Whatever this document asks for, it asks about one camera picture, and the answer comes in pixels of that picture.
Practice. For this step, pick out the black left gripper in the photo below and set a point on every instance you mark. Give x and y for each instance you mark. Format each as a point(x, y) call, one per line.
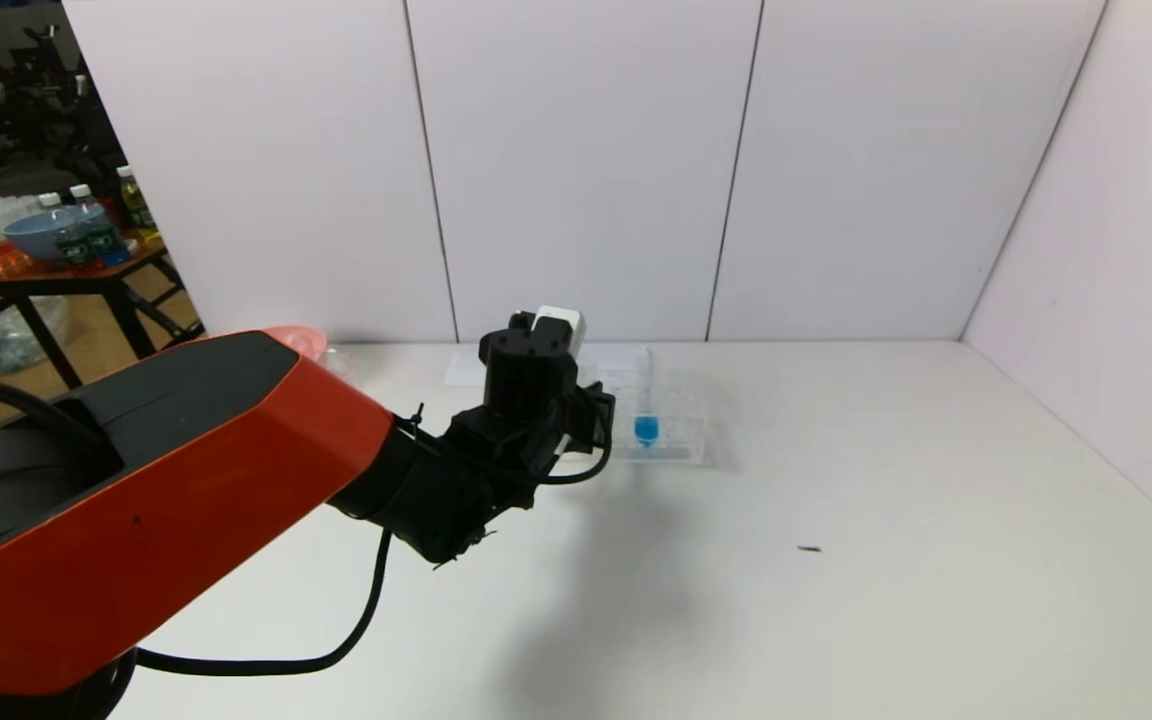
point(598, 408)

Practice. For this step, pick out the orange and black left arm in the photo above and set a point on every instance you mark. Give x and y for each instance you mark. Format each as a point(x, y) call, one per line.
point(136, 520)

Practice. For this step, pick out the test tube with blue pigment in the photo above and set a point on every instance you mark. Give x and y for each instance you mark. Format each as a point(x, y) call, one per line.
point(646, 430)

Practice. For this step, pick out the clear acrylic test tube rack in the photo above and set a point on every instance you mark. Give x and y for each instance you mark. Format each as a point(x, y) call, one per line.
point(676, 420)

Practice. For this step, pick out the clear glass beaker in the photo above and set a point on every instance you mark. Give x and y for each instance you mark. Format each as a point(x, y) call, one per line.
point(341, 365)

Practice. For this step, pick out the white paper sheet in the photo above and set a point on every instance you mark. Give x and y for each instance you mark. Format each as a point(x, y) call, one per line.
point(466, 368)

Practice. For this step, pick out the pink bowl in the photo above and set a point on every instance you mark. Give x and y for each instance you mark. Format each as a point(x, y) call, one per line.
point(301, 340)

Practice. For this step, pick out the bottle with yellow liquid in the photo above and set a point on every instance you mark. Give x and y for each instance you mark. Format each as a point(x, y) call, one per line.
point(136, 208)

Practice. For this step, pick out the bottle with blue liquid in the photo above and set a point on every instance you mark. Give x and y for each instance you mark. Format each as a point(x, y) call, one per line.
point(102, 240)

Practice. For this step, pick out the bottle with dark label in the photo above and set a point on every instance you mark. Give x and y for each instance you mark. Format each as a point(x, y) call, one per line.
point(72, 246)

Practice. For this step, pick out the brown wooden table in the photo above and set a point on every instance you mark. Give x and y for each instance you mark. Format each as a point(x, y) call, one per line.
point(36, 277)

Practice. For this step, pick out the blue bowl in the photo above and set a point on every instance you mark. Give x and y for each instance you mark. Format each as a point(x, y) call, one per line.
point(36, 233)

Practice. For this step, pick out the clear plastic bag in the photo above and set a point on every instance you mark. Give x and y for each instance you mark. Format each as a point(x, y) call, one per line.
point(6, 335)

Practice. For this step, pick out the black background equipment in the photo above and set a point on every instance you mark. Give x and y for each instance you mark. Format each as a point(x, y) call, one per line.
point(46, 90)

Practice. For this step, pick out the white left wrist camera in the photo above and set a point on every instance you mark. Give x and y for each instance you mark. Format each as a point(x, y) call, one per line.
point(561, 322)

